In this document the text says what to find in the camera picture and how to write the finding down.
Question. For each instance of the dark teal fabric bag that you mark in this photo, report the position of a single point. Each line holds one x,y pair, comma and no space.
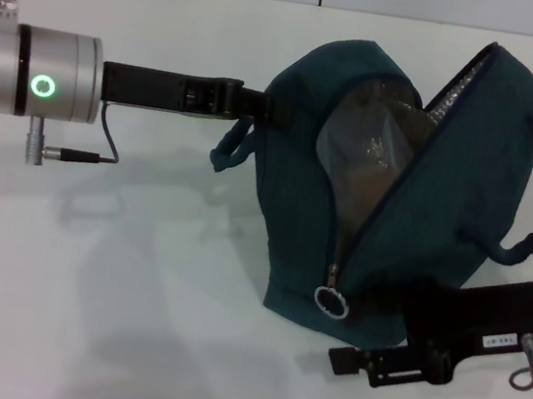
446,195

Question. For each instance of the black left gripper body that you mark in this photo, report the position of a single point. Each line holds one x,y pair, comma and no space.
163,88

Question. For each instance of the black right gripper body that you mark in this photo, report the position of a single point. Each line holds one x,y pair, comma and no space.
479,314

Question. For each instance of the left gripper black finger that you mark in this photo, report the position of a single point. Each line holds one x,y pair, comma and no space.
269,108

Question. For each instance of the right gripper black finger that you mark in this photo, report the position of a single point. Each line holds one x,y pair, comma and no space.
372,365

